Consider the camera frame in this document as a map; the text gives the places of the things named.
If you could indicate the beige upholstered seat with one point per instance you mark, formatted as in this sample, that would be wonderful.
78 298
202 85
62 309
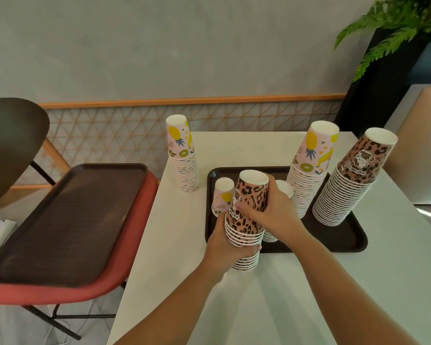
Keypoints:
416 147

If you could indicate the person's right hand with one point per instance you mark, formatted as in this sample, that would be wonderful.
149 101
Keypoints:
278 213

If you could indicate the small fruit print cup stack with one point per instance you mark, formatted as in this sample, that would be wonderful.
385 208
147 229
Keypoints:
222 193

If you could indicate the green fern plant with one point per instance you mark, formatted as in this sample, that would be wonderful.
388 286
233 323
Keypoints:
398 21

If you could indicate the single leopard print paper cup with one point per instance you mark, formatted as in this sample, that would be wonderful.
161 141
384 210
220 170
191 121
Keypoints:
249 192

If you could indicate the red plastic chair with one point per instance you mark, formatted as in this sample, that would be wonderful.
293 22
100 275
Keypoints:
129 244

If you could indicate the wooden lattice wall panel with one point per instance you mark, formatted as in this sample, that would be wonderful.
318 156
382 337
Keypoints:
136 129

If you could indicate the brown serving tray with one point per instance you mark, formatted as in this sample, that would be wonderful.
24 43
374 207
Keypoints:
68 222

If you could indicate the dark brown chair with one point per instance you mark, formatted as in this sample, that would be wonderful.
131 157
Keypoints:
10 140

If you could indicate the person's left thumb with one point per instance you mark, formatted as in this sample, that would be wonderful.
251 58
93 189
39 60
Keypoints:
247 250

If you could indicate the black planter box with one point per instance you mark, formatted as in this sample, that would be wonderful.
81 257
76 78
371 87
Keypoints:
377 89

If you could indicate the short stack of leopard cups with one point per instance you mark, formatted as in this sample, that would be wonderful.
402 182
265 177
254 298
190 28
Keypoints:
242 238

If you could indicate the person's left forearm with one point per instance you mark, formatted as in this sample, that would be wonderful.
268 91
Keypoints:
172 312

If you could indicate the tall stack of leopard cups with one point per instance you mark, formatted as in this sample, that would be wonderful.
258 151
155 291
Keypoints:
359 168

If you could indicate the person's right thumb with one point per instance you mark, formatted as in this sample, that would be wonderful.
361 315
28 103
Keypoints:
253 213

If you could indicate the person's left hand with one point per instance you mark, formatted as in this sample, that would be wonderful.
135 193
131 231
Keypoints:
215 255

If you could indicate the person's right forearm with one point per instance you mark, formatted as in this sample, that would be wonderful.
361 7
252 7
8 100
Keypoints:
344 287

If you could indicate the black serving tray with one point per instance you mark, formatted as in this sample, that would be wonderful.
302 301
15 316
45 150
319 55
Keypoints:
330 233

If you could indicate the white paper cup stack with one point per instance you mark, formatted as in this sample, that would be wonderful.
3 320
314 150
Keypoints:
285 188

